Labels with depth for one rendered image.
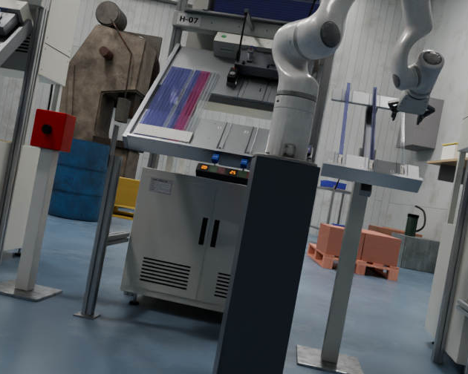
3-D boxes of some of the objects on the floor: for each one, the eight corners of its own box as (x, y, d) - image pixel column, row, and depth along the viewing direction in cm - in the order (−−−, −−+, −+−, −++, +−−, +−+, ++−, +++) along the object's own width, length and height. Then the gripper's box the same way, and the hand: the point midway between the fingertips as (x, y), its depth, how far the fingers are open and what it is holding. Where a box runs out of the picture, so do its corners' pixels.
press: (151, 209, 917) (184, 33, 917) (143, 214, 784) (181, 7, 784) (59, 192, 908) (91, 14, 909) (33, 194, 776) (72, -15, 776)
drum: (102, 220, 600) (115, 146, 600) (95, 223, 547) (110, 144, 547) (51, 211, 593) (65, 137, 593) (40, 214, 540) (55, 133, 540)
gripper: (393, 93, 193) (381, 124, 208) (443, 101, 191) (428, 131, 206) (394, 77, 197) (382, 108, 211) (443, 85, 195) (429, 116, 210)
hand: (405, 118), depth 208 cm, fingers open, 8 cm apart
